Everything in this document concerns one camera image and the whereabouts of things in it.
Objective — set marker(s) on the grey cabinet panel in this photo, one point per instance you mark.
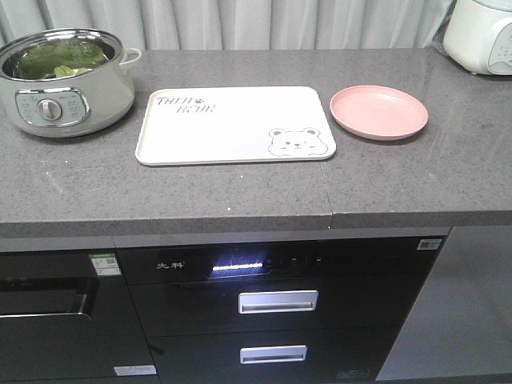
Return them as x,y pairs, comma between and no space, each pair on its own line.
459,330

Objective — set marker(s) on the green electric cooking pot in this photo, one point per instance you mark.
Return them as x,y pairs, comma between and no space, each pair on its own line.
70,103

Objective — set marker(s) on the white pleated curtain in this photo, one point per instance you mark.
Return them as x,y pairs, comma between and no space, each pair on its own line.
237,25

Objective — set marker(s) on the pink round plate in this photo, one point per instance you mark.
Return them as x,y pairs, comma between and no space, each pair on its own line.
378,112

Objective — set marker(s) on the black built-in sterilizer cabinet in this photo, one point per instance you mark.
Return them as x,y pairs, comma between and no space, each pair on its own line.
306,311

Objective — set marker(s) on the green energy label sticker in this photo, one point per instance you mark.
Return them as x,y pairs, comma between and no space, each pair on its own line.
105,264

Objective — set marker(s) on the white bear serving tray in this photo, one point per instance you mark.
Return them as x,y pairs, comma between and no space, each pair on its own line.
218,125

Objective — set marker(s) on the black built-in dishwasher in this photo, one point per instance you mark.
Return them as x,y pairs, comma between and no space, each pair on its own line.
61,323

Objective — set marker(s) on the green lettuce leaf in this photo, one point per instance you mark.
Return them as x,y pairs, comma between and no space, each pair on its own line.
41,61

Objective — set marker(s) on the silver lower drawer handle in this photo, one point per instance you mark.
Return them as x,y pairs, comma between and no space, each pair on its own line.
273,354

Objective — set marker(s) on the white rice cooker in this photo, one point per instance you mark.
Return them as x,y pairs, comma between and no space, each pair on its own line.
478,36

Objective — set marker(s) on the silver drawer handle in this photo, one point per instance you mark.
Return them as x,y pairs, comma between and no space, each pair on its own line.
273,354
277,301

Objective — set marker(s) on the silver upper drawer handle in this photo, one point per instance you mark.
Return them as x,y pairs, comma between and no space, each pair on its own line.
277,301

